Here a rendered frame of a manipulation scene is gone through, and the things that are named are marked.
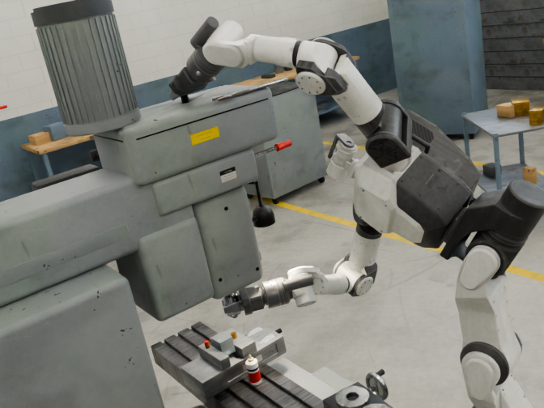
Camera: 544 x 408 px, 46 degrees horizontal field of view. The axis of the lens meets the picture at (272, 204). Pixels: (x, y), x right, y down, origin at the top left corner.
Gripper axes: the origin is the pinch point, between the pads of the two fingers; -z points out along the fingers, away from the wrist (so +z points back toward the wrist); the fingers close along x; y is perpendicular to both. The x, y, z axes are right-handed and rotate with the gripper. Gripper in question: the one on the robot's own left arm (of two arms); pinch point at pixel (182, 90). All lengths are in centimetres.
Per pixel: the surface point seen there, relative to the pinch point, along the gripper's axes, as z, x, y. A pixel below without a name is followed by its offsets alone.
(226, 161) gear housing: 0.1, -0.6, -24.0
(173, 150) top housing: 2.0, -15.8, -15.9
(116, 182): -5.8, -30.9, -15.7
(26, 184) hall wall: -609, 228, 173
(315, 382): -46, 20, -100
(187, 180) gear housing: -2.9, -13.3, -23.5
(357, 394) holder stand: 3, -8, -96
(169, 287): -19, -26, -46
